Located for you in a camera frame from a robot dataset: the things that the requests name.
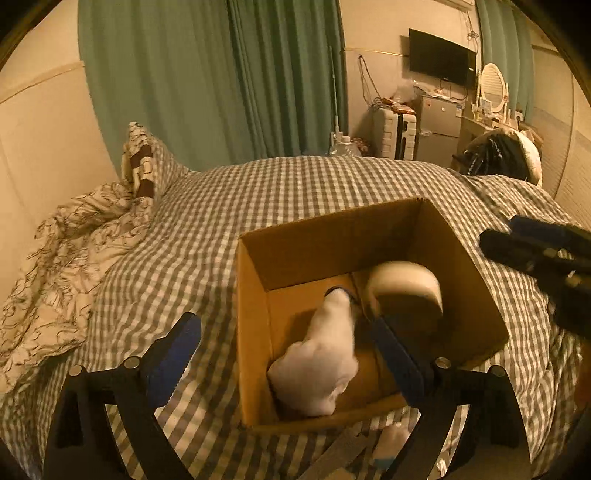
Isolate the white tape roll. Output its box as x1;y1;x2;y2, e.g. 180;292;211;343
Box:
365;261;443;322

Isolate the green curtain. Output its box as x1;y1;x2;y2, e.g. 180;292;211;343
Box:
78;1;348;170
476;0;535;122

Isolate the brown cardboard box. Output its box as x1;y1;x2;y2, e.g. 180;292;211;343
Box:
235;198;509;434

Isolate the black wall television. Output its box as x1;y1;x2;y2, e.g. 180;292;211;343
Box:
409;29;477;90

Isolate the black and white clothes pile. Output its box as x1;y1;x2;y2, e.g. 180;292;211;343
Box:
453;128;543;187

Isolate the white cloud plush blue star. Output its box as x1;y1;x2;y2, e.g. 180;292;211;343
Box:
372;422;410;470

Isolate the white oval vanity mirror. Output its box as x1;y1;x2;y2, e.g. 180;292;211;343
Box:
478;63;508;114

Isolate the patterned pillow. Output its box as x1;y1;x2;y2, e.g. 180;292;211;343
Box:
120;122;190;202

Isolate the white suitcase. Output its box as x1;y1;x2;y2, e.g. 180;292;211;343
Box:
373;107;417;160

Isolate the white cream tube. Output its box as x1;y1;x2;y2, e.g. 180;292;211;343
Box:
298;424;368;480

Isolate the floral white blanket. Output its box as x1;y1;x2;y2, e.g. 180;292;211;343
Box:
1;180;155;394

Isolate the white gloved hand plush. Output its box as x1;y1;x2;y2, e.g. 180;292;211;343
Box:
267;287;361;417

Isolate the grey checkered duvet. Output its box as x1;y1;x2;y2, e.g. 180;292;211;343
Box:
1;157;580;479

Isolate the grey mini fridge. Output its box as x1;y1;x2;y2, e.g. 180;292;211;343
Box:
415;95;462;168

